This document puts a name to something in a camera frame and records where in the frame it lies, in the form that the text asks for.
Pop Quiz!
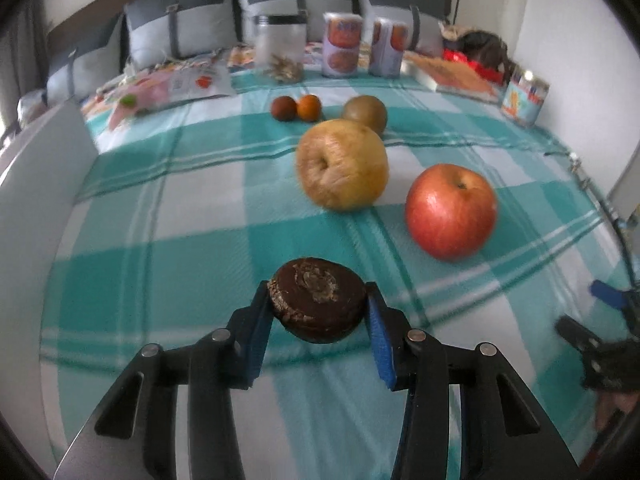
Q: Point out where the red apple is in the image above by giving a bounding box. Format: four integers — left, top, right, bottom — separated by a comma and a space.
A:
405, 163, 498, 261

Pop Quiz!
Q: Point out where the dark brown round fruit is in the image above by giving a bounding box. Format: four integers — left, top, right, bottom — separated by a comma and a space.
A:
267, 257, 368, 344

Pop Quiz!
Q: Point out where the teal plaid blanket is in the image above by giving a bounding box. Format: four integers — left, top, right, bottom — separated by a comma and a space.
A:
40, 67, 640, 480

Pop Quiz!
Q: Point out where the small orange tangerine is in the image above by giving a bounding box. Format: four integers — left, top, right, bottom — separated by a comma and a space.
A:
296, 94, 322, 122

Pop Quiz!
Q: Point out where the small brown round fruit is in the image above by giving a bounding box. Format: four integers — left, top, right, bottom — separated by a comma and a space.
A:
271, 96, 298, 122

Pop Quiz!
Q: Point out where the person's right hand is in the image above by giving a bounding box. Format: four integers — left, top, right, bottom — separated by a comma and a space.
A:
595, 391, 636, 431

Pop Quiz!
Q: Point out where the red cloth item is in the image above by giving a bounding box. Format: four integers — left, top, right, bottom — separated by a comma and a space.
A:
442, 49, 501, 81

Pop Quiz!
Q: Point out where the orange cover book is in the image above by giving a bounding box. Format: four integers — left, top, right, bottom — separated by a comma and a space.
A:
405, 52, 501, 103

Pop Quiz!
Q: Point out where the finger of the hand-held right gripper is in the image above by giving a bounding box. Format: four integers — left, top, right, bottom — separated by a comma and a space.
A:
556, 314, 601, 356
590, 280, 640, 333

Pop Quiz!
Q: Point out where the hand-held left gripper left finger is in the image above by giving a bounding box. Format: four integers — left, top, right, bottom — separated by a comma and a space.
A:
52, 280, 275, 480

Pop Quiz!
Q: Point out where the blue orange labelled can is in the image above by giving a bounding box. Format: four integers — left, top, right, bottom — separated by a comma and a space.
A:
501, 66, 550, 127

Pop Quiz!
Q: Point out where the glass jar with black lid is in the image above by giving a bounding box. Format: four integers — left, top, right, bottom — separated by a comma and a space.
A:
252, 12, 308, 82

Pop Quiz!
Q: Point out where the white cardboard box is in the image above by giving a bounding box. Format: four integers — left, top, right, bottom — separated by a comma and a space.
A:
0, 102, 100, 281

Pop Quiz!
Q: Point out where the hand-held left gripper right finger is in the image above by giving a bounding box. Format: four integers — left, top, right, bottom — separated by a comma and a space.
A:
365, 281, 583, 480

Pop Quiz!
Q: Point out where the yellow apple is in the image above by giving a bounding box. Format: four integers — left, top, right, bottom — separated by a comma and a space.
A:
296, 119, 390, 212

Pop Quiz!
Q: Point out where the black bag with red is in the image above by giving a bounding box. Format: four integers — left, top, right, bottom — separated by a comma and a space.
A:
442, 27, 516, 83

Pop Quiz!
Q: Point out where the printed tin can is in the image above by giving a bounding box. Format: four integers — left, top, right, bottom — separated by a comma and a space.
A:
321, 12, 363, 78
370, 16, 408, 77

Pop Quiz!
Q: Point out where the greenish brown kiwi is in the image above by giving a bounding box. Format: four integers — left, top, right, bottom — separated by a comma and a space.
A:
342, 95, 388, 136

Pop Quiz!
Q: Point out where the metal rod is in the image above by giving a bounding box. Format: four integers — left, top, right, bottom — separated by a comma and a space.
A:
567, 152, 640, 281

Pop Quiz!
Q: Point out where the clear plastic snack bag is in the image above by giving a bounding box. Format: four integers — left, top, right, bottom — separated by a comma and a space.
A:
17, 89, 48, 126

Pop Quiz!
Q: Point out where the pink printed snack packet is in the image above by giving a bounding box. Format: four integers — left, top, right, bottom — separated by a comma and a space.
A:
107, 67, 236, 128

